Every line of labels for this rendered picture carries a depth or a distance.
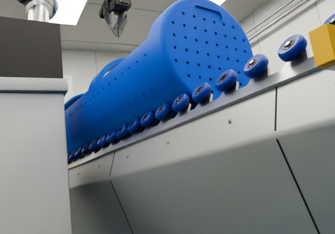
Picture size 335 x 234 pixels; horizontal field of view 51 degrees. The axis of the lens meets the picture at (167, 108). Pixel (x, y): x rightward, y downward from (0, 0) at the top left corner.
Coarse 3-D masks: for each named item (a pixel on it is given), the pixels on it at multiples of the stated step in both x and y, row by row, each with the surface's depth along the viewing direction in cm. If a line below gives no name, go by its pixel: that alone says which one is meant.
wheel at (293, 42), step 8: (288, 40) 54; (296, 40) 52; (304, 40) 51; (280, 48) 54; (288, 48) 52; (296, 48) 51; (304, 48) 51; (280, 56) 53; (288, 56) 52; (296, 56) 52
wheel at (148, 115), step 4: (148, 112) 90; (152, 112) 89; (144, 116) 90; (148, 116) 88; (152, 116) 88; (144, 120) 88; (148, 120) 87; (152, 120) 88; (144, 124) 88; (148, 124) 88
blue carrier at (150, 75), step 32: (192, 0) 85; (160, 32) 78; (192, 32) 82; (224, 32) 88; (128, 64) 90; (160, 64) 78; (192, 64) 80; (224, 64) 85; (96, 96) 108; (128, 96) 93; (160, 96) 84; (96, 128) 115
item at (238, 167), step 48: (288, 96) 51; (144, 144) 87; (192, 144) 68; (240, 144) 57; (288, 144) 49; (96, 192) 110; (144, 192) 86; (192, 192) 70; (240, 192) 60; (288, 192) 52
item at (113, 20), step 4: (112, 12) 130; (112, 16) 130; (116, 16) 127; (112, 20) 130; (116, 20) 127; (112, 24) 130; (116, 24) 128; (112, 28) 130; (116, 32) 130; (116, 36) 130
